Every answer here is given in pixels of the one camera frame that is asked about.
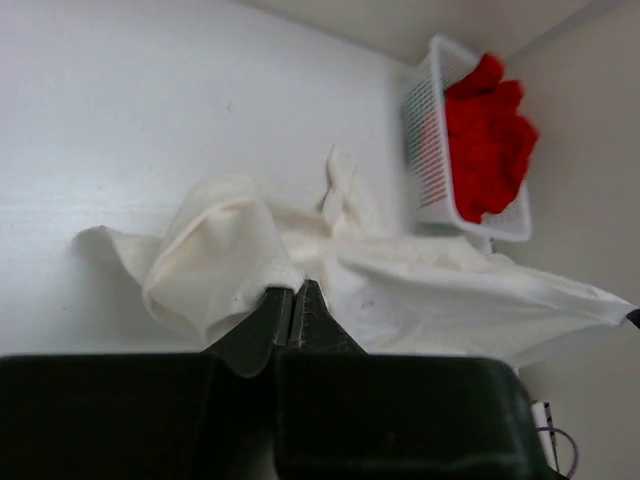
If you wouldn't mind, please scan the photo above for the white t shirt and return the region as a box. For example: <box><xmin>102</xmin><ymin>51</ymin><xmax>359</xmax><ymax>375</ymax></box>
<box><xmin>77</xmin><ymin>153</ymin><xmax>633</xmax><ymax>368</ymax></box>

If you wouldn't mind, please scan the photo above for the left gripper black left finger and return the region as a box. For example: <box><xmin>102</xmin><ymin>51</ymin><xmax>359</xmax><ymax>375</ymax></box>
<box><xmin>203</xmin><ymin>288</ymin><xmax>294</xmax><ymax>378</ymax></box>

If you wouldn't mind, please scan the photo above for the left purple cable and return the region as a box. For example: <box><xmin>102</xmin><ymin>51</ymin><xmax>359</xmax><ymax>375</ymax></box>
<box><xmin>533</xmin><ymin>425</ymin><xmax>581</xmax><ymax>479</ymax></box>

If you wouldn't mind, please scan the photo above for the white plastic basket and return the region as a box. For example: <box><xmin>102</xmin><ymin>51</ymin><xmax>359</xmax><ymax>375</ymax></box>
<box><xmin>401</xmin><ymin>34</ymin><xmax>533</xmax><ymax>242</ymax></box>

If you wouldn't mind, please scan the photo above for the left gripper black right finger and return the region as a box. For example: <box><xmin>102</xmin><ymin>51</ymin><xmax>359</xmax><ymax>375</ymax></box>
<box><xmin>287</xmin><ymin>280</ymin><xmax>366</xmax><ymax>355</ymax></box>

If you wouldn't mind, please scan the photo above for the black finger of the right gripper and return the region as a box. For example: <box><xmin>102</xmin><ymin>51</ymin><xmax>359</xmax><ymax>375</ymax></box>
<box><xmin>626</xmin><ymin>309</ymin><xmax>640</xmax><ymax>329</ymax></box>

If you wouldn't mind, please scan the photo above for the red t shirt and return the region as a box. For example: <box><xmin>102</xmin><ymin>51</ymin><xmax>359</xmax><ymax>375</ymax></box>
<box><xmin>445</xmin><ymin>53</ymin><xmax>539</xmax><ymax>224</ymax></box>

